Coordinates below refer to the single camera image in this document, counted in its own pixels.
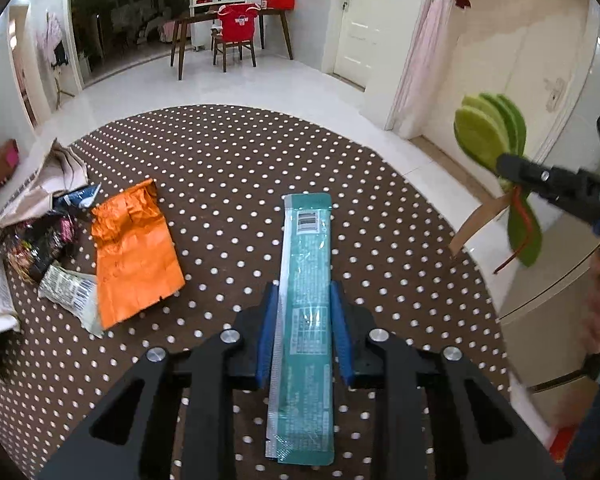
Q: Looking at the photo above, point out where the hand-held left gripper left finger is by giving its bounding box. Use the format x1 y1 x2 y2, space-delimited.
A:
35 282 281 480

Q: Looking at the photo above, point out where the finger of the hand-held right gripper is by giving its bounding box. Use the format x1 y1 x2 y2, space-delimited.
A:
496 152 583 218

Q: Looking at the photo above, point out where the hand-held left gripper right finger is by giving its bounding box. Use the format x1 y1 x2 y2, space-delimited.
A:
330 280 566 480

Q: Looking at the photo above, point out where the green leaf-shaped packaging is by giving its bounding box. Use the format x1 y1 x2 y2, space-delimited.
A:
449 92 543 275

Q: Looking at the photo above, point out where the teal snack wrapper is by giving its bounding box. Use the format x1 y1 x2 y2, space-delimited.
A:
265 192 336 465

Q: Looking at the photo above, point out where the person's right forearm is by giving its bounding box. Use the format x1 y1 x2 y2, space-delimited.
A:
562 340 600 480

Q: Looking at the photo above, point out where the white door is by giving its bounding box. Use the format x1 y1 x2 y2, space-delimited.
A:
332 0 406 88
455 0 600 211

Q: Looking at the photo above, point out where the orange foil wrapper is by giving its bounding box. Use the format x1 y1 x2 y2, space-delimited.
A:
90 179 186 331

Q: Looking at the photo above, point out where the pink curtain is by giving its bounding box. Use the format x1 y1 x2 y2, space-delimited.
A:
385 0 461 138

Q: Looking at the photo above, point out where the white green snack wrapper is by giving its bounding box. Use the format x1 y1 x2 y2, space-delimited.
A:
37 264 106 338

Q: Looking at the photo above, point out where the blue snack wrapper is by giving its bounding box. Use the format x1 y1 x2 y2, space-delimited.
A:
52 183 103 211

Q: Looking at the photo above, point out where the black colourful snack wrapper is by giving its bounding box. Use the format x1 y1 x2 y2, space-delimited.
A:
5 212 78 286

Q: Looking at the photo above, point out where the wooden chair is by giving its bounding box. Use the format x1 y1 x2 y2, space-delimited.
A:
211 25 257 72

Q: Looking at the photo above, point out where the red jersey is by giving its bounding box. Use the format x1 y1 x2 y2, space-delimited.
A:
217 3 261 42

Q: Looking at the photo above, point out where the wooden dining table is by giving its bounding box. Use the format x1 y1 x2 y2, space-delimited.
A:
170 7 295 81

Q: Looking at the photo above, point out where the coat rack with garments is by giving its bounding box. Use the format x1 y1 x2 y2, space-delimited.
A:
35 10 76 111

